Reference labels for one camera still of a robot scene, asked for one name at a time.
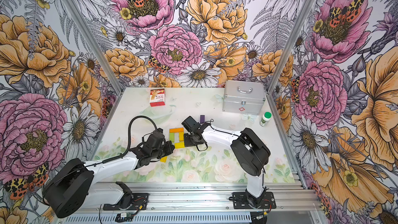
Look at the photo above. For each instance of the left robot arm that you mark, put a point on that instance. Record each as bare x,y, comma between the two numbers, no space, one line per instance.
74,187

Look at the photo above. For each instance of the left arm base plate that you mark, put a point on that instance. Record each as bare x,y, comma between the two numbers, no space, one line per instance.
129,202

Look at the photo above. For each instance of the long yellow block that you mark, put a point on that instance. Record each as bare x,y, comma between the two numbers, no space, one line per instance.
163,159

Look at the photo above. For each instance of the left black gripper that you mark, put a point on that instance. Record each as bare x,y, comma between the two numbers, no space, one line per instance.
169,148

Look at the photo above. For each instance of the yellow block crosswise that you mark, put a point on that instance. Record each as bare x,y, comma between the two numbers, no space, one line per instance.
179,145

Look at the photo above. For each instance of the short yellow block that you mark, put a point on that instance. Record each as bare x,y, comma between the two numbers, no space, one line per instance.
181,136

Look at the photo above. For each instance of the clear glass bowl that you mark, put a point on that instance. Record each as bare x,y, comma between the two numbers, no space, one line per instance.
159,112

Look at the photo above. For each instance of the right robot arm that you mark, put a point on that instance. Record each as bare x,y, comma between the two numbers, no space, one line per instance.
250,152

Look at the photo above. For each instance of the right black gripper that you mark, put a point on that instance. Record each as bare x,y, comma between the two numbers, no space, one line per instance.
187,143

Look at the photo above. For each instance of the silver metal case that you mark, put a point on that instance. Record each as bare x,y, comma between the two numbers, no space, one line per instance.
243,97

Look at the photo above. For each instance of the red white cardboard box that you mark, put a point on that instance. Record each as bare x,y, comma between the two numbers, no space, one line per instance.
157,97

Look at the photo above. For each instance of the green block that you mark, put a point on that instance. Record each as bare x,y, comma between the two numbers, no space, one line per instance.
172,137

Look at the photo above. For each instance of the orange long block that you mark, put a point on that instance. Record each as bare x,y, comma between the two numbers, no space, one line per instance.
176,130

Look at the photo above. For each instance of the white bottle green cap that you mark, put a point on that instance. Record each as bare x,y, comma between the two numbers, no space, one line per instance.
266,118

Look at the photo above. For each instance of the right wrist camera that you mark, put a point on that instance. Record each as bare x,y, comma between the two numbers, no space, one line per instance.
190,124

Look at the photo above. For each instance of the small circuit board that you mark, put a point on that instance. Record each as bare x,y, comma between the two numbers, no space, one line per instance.
124,217

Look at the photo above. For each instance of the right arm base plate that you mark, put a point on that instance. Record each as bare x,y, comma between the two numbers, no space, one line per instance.
244,200

